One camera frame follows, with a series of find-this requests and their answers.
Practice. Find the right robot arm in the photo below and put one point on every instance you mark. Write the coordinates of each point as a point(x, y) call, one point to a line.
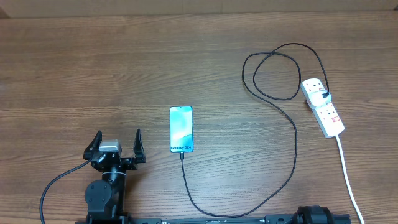
point(313, 215)

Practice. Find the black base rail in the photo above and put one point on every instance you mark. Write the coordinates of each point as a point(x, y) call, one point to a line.
point(268, 219)

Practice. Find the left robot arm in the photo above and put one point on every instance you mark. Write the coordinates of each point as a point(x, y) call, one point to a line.
point(105, 197)

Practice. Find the white power strip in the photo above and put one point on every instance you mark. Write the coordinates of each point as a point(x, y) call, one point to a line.
point(326, 116)

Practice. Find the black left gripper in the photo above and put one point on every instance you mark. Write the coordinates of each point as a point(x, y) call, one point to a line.
point(130, 163)

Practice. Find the white charger plug adapter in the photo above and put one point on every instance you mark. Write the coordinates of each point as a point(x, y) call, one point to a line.
point(318, 98)

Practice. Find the blue Galaxy smartphone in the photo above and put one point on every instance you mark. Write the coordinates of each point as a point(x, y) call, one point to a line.
point(181, 129)

